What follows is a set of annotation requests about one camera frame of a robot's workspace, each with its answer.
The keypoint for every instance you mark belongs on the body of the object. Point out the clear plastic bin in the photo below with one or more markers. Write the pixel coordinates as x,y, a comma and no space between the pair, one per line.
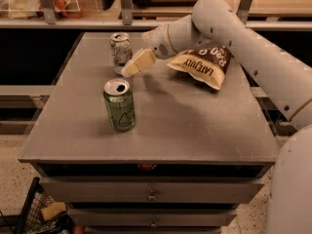
25,9

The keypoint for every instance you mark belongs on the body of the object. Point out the black wire basket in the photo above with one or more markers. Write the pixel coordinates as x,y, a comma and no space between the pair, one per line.
30,220

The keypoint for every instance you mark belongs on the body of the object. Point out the grey metal shelf rail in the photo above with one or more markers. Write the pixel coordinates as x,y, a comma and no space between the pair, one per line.
141,25

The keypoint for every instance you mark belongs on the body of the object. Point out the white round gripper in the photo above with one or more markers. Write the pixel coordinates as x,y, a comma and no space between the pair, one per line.
158,42

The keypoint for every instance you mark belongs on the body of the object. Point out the white green 7up can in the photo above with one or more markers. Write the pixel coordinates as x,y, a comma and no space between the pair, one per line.
121,50

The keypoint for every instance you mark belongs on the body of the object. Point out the upper grey drawer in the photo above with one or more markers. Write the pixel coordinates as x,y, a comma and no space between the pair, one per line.
215,191

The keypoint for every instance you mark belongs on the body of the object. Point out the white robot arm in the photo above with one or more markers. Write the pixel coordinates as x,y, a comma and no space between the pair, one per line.
285,79

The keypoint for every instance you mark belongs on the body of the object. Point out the grey drawer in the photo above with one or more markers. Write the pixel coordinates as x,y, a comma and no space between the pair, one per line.
152,217
215,191

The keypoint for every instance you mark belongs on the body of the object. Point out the yellow sponge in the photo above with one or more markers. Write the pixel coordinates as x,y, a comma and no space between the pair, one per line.
53,210

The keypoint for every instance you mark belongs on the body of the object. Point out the brown cream chip bag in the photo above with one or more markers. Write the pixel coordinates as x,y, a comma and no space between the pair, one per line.
208,65

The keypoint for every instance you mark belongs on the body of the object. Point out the lower grey drawer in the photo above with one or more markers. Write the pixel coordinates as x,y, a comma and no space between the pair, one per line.
152,217

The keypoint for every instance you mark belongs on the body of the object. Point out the grey drawer cabinet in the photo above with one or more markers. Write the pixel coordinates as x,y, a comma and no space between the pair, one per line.
183,131

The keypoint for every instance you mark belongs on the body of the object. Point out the green soda can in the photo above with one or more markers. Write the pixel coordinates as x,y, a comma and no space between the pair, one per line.
119,103

